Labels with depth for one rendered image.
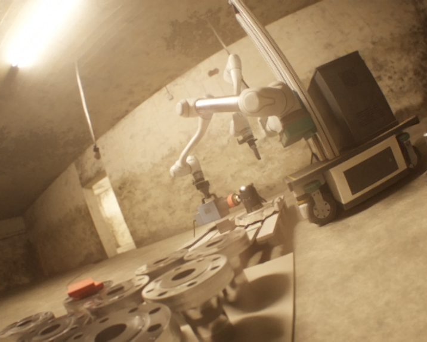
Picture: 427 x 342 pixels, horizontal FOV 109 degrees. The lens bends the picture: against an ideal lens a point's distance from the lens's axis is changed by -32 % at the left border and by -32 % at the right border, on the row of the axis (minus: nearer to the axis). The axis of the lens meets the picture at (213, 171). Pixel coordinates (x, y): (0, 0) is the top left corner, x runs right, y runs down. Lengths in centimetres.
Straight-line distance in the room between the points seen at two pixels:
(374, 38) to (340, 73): 353
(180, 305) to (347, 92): 131
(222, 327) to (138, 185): 468
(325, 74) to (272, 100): 44
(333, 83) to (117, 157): 497
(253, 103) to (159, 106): 394
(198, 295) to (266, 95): 89
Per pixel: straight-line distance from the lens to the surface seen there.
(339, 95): 139
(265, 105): 109
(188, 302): 53
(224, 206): 181
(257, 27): 168
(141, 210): 521
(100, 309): 72
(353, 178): 126
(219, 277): 55
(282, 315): 71
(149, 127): 497
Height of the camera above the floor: 42
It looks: 6 degrees up
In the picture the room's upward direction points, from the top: 24 degrees counter-clockwise
